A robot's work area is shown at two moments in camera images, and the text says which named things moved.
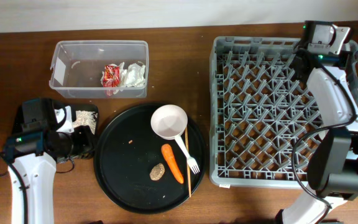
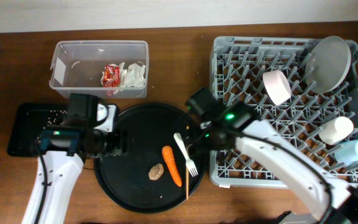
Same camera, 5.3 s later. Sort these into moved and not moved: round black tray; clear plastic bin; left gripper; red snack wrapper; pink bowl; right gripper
Moved: pink bowl; left gripper; right gripper
Not moved: red snack wrapper; clear plastic bin; round black tray
